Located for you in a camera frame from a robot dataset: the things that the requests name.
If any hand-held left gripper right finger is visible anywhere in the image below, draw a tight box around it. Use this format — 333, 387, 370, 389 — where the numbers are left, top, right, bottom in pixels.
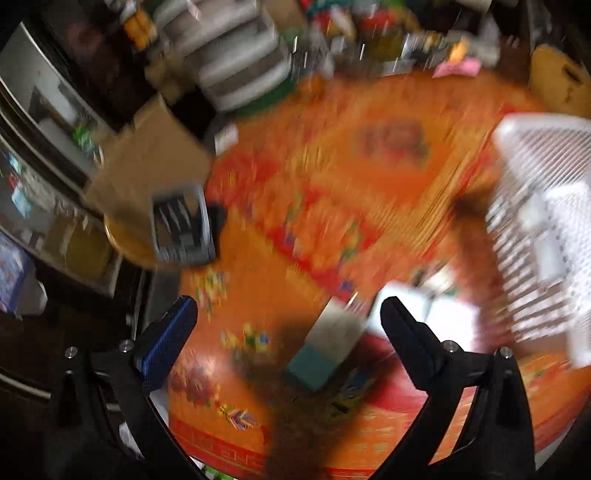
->
369, 295, 539, 480

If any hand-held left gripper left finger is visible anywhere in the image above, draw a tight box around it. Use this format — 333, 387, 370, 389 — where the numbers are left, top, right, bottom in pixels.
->
44, 295, 204, 480

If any teal and white box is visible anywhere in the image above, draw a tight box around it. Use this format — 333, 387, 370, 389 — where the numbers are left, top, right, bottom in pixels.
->
286, 300, 365, 393

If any white plastic mesh basket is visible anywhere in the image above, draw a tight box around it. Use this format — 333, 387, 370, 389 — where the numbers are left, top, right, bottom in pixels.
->
485, 113, 591, 370

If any grey and black device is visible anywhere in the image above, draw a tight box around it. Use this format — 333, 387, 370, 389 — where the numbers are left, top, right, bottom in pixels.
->
150, 184, 227, 266

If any round wooden chair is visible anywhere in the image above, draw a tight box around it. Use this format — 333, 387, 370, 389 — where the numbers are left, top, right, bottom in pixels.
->
104, 212, 160, 271

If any orange printed tablecloth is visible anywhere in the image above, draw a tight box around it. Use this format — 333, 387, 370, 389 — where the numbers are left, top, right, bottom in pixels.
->
166, 71, 578, 476

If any brown cardboard box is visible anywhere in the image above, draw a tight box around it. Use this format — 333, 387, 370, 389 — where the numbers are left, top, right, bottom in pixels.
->
85, 92, 215, 217

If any dark glass door cabinet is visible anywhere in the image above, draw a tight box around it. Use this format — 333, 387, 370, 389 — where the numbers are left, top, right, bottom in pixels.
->
0, 21, 139, 324

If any pink packet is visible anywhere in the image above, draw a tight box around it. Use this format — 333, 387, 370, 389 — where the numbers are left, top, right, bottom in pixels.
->
434, 58, 481, 79

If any white plastic drawer tower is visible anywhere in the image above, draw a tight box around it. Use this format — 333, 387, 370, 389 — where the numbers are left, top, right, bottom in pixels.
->
154, 0, 296, 112

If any yellow wooden chair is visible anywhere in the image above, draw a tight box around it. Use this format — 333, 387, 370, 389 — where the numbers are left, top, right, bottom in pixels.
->
529, 44, 591, 116

